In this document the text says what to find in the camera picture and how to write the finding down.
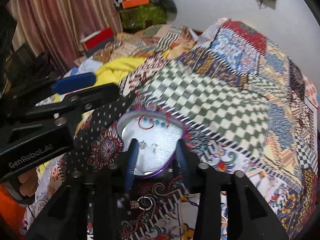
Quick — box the purple round jewelry tin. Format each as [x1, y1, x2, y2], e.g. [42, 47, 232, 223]
[116, 110, 187, 178]

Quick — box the red string bracelet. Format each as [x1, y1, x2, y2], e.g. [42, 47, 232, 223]
[137, 114, 171, 131]

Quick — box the left human hand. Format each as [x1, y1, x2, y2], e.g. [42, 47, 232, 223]
[4, 168, 38, 207]

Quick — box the yellow blanket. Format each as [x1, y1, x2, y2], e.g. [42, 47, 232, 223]
[93, 56, 147, 87]

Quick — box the red white box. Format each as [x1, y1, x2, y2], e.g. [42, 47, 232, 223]
[80, 27, 113, 50]

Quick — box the silver pendant earring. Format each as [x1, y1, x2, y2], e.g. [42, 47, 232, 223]
[139, 140, 148, 149]

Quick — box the striped pink curtain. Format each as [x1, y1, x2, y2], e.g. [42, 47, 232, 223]
[6, 0, 123, 74]

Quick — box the green patterned box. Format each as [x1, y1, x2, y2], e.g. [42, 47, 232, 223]
[119, 3, 167, 29]

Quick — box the orange box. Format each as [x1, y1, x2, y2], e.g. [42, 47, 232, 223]
[122, 0, 150, 9]

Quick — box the colourful patchwork bedspread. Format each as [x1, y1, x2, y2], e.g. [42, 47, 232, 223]
[23, 18, 318, 239]

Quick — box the dark green cushion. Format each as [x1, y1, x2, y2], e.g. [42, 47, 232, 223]
[158, 0, 177, 22]

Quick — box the silver bangle ring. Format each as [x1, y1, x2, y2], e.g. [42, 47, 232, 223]
[137, 195, 154, 211]

